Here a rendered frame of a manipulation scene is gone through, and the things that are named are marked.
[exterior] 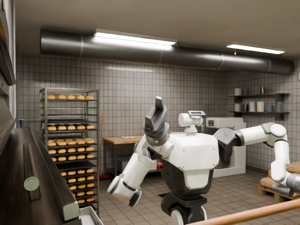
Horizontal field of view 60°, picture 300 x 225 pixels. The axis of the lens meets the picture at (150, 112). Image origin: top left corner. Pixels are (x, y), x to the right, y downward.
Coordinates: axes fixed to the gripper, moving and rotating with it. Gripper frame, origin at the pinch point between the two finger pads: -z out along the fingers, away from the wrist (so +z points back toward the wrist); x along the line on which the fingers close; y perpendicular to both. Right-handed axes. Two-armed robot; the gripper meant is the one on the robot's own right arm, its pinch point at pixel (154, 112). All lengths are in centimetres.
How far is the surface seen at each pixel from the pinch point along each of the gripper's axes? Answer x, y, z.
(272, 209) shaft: -9, 46, 21
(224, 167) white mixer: 204, 47, 495
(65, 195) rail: -39, 8, -41
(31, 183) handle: -40, 6, -45
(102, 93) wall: 212, -249, 375
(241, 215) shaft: -16.3, 36.8, 14.8
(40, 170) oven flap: -35.0, -9.2, -21.9
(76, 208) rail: -39, 11, -43
